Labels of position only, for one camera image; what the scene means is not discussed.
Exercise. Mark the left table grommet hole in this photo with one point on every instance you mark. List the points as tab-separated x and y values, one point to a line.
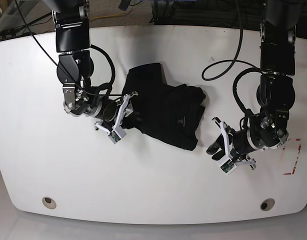
49	203

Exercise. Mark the red tape rectangle marking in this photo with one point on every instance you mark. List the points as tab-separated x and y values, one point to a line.
290	156

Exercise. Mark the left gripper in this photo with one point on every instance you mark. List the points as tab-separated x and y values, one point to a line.
234	145

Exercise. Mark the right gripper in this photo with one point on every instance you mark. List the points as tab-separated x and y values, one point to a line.
115	113

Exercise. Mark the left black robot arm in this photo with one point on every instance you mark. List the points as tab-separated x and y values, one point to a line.
275	93

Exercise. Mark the right table grommet hole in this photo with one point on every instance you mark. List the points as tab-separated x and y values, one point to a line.
267	204

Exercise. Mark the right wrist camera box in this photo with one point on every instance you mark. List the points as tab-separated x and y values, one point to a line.
117	134

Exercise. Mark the table grommet hole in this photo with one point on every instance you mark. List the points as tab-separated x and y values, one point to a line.
267	204
49	203

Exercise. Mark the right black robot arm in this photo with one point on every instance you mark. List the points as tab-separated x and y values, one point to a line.
75	68

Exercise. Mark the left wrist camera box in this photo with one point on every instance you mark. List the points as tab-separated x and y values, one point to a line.
226	165

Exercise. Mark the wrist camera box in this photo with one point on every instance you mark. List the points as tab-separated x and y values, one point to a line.
226	165
117	134

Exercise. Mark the black T-shirt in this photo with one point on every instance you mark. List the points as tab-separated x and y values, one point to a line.
167	113

